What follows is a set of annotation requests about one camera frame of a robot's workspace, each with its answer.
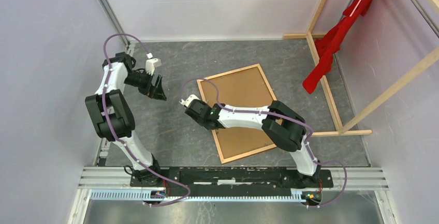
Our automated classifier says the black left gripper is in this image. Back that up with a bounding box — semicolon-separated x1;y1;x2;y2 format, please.
124;69;167;101

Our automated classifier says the brown fibreboard backing board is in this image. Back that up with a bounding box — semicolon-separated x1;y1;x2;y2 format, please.
200;67;277;160

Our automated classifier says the golden wooden picture frame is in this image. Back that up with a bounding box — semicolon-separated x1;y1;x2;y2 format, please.
196;64;284;165

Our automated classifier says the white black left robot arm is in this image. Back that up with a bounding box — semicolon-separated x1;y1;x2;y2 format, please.
85;52;167;187

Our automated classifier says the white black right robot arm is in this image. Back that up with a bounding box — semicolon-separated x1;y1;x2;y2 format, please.
180;95;321;187

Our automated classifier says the left controller board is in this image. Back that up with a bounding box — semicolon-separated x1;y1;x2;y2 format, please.
150;190;168;201

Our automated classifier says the controller board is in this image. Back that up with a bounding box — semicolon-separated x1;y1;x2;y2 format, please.
301;192;322;206
150;190;168;201

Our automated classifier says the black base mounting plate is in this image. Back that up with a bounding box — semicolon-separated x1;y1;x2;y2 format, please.
130;167;334;197

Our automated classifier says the light wooden beam structure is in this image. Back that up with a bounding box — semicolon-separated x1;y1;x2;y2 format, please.
282;0;438;137

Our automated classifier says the red cloth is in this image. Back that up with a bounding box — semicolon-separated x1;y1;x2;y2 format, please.
302;0;373;94

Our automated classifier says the right controller board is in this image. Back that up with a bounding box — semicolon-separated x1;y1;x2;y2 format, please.
301;192;322;206

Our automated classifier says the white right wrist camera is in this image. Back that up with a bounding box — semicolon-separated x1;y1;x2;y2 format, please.
179;94;200;108

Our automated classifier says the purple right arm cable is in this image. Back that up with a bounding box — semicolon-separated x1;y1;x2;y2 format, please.
180;78;348;208

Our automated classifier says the aluminium rail frame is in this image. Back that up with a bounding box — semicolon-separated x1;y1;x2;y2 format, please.
67;0;400;224

